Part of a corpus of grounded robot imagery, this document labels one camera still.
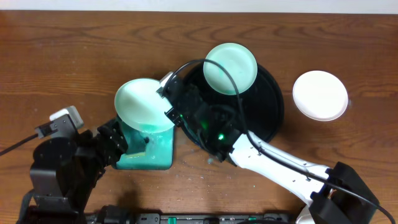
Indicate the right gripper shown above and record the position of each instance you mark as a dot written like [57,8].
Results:
[175,117]

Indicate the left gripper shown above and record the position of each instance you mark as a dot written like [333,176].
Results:
[112,142]

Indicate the mint green plate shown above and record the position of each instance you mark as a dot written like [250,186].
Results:
[139,105]
[238,61]

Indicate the white plate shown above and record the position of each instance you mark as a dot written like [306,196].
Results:
[320,95]

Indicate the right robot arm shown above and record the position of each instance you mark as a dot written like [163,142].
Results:
[331,195]

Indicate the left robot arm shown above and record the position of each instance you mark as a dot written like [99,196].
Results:
[66,169]

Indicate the round black tray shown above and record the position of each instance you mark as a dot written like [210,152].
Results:
[263,107]

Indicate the rectangular green soapy tray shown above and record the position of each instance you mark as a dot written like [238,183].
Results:
[146,151]

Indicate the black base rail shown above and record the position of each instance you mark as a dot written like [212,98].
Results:
[118,215]

